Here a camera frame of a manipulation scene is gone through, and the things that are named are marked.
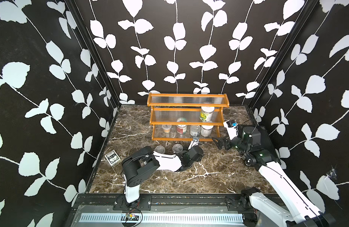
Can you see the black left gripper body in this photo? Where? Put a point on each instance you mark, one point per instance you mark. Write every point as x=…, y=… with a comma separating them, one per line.
x=199, y=158

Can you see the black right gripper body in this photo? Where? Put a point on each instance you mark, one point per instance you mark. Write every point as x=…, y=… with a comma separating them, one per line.
x=238, y=144

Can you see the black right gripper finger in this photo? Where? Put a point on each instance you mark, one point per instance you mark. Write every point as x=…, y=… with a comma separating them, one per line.
x=222, y=144
x=219, y=140

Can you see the clear seed jar orange contents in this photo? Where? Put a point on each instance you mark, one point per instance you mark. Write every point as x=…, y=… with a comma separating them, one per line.
x=177, y=148

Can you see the large white jar green label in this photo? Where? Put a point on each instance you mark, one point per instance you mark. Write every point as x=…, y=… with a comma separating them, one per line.
x=206, y=113

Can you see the clear seed jar dark contents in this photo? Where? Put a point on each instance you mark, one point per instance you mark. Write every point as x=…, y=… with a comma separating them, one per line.
x=160, y=149

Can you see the small seed jar orange label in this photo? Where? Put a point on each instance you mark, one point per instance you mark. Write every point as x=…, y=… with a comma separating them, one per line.
x=166, y=128

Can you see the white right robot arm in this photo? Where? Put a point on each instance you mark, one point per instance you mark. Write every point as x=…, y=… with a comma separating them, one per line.
x=299, y=210

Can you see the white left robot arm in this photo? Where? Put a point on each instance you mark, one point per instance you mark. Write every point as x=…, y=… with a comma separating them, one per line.
x=138, y=167

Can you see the large white labelled jar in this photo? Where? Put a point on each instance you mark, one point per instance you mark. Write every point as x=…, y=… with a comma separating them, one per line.
x=206, y=130

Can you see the red white labelled jar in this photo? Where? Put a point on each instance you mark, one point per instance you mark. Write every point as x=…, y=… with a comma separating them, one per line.
x=181, y=128

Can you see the orange wooden three-tier shelf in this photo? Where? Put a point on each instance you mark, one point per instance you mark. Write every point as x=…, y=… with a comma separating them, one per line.
x=167, y=108

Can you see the black hard case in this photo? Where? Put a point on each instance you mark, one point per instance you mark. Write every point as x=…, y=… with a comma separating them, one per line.
x=262, y=154

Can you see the small metal pull-tab can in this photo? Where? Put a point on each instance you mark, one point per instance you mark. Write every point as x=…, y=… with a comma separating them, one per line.
x=195, y=130

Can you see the playing card box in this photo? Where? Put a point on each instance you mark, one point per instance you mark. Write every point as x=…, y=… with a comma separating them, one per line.
x=112, y=158

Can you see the small circuit board with wires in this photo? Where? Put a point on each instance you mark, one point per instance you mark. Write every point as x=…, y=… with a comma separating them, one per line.
x=131, y=217

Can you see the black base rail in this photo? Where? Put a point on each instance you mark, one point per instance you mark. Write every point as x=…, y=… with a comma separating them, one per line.
x=146, y=202

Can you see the white slotted cable duct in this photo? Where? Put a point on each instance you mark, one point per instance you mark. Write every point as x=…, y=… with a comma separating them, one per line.
x=173, y=218

